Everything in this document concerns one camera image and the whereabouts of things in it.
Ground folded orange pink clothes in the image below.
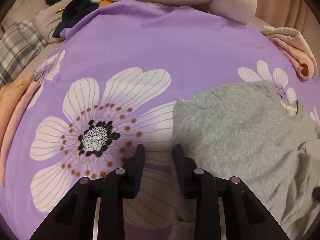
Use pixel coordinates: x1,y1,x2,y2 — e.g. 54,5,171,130
1,73,40,187

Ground purple floral bed cover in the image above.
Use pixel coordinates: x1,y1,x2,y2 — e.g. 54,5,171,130
1,0,319,239

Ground folded pink cream clothes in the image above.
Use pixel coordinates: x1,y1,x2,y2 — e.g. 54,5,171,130
260,25,318,81

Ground beige grey pillow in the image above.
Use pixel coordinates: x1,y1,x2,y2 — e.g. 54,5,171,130
33,2,66,43

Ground plaid grey pillow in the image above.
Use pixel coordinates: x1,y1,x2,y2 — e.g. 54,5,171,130
0,20,48,87

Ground grey fleece garment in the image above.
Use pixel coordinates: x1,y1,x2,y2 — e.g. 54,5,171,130
172,81,319,239

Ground dark navy garment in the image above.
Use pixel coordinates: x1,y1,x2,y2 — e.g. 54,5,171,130
53,0,98,38

